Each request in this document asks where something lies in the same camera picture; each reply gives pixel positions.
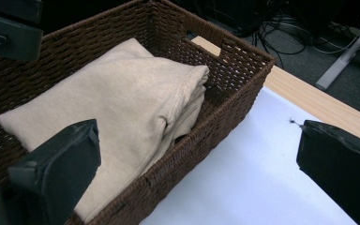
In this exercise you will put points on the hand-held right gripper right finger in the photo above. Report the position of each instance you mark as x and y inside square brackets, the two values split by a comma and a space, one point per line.
[343, 168]

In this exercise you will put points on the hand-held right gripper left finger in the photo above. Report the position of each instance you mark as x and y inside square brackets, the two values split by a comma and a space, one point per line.
[56, 168]

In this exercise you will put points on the beige cloth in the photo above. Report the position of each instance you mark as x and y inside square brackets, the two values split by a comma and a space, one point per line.
[122, 93]

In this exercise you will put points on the brown woven basket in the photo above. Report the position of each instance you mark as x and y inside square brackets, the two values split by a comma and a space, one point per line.
[231, 72]

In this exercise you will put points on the white table sheet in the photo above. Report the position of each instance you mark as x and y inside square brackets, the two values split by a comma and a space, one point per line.
[247, 172]

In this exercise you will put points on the white-legged desk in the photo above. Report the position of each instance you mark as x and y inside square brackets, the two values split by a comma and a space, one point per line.
[340, 62]

